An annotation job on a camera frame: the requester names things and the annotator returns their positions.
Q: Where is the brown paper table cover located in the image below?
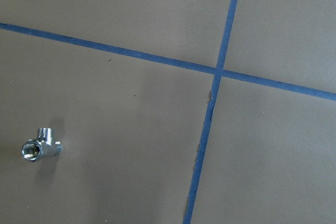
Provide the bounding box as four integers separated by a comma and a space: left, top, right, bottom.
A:
1, 0, 335, 223

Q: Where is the chrome tee pipe fitting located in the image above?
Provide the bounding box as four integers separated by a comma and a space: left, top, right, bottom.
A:
21, 127, 62, 162

